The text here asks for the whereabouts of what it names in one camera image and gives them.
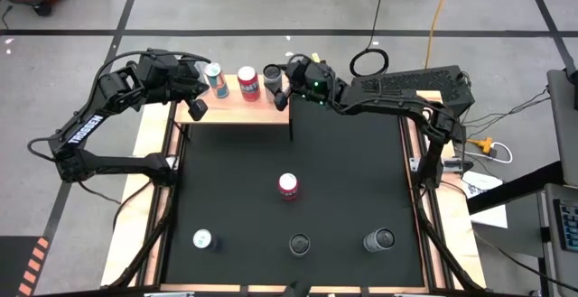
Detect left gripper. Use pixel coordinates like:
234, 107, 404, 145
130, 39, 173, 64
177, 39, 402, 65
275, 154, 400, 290
151, 55, 210, 121

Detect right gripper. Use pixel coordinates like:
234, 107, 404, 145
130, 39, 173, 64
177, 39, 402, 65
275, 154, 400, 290
274, 57, 339, 112

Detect white Celsius tropical can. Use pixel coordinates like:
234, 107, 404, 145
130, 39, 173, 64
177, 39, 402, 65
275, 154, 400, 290
263, 63, 284, 104

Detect blue silver Red Bull can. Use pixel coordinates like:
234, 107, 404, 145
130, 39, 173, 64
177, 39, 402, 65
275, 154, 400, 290
203, 61, 230, 99
191, 228, 219, 252

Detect red Fanta can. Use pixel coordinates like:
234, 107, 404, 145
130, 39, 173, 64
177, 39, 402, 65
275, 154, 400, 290
236, 65, 262, 103
277, 172, 300, 202

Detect white blue-banded beverage can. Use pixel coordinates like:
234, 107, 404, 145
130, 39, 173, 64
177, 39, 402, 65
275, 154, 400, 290
362, 227, 396, 254

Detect black computer tower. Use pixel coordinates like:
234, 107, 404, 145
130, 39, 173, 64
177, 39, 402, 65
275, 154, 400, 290
350, 64, 476, 117

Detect wooden table side board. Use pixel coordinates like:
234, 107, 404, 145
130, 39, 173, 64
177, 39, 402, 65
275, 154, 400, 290
99, 107, 175, 288
415, 89, 488, 289

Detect dark can bottom centre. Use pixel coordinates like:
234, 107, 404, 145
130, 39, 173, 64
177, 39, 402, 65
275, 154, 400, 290
288, 232, 312, 258

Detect wooden table edge strip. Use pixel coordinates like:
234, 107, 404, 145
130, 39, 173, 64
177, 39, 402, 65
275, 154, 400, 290
160, 283, 428, 294

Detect orange power splitter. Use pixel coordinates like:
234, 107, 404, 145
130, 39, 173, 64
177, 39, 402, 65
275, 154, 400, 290
467, 136, 498, 158

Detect printed white paper sheet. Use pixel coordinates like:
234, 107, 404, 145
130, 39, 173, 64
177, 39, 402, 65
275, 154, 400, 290
460, 170, 505, 199

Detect blank white paper sheet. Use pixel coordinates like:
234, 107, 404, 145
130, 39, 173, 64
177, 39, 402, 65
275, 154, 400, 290
469, 204, 509, 229

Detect black mat orange stripes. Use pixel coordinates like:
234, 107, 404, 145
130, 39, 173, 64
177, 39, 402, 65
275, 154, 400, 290
0, 236, 51, 297

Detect black support beam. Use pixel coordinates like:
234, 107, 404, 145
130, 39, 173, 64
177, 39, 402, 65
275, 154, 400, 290
464, 160, 565, 217

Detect grey control console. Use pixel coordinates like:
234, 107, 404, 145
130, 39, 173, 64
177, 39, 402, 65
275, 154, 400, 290
536, 182, 578, 297

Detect blue-key keypad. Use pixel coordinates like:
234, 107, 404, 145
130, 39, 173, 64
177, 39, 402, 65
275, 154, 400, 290
553, 197, 578, 254

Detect wooden shelf black frame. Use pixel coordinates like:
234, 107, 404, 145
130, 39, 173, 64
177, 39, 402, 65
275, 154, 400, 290
173, 69, 294, 144

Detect coiled black cable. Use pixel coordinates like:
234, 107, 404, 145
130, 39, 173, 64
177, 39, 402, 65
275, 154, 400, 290
348, 0, 390, 79

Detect yellow cable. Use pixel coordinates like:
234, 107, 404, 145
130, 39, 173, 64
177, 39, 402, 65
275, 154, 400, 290
424, 0, 455, 70

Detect black table frame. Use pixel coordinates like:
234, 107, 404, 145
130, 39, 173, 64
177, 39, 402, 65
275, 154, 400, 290
101, 89, 489, 297

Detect white power cable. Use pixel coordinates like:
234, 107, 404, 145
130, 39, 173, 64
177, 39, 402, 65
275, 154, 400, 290
478, 141, 515, 165

